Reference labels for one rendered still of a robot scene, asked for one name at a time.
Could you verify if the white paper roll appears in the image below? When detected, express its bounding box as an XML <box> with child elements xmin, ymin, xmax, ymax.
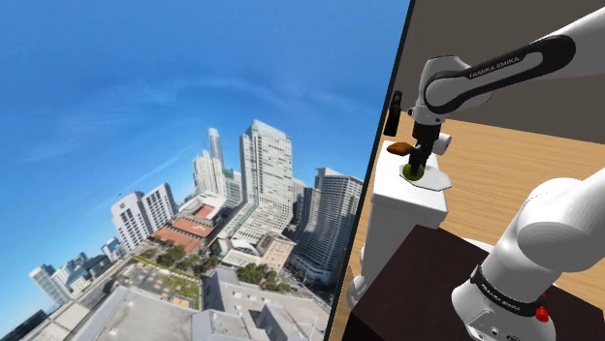
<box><xmin>431</xmin><ymin>132</ymin><xmax>453</xmax><ymax>157</ymax></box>

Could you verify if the brown flat oblong object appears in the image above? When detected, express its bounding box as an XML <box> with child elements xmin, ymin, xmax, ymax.
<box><xmin>386</xmin><ymin>141</ymin><xmax>414</xmax><ymax>158</ymax></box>

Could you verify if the black upright bottle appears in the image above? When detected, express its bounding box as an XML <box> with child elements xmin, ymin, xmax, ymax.
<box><xmin>383</xmin><ymin>89</ymin><xmax>404</xmax><ymax>139</ymax></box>

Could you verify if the green round fruit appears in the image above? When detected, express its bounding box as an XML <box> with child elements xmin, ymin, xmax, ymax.
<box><xmin>401</xmin><ymin>163</ymin><xmax>427</xmax><ymax>182</ymax></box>

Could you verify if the white flat hexagonal plate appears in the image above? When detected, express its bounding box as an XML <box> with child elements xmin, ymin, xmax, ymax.
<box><xmin>398</xmin><ymin>162</ymin><xmax>453</xmax><ymax>193</ymax></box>

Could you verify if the white toilet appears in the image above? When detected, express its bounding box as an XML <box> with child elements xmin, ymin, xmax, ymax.
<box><xmin>345</xmin><ymin>139</ymin><xmax>450</xmax><ymax>311</ymax></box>

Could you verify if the dark robot stand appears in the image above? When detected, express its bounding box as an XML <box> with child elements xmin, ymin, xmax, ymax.
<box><xmin>341</xmin><ymin>223</ymin><xmax>605</xmax><ymax>341</ymax></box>

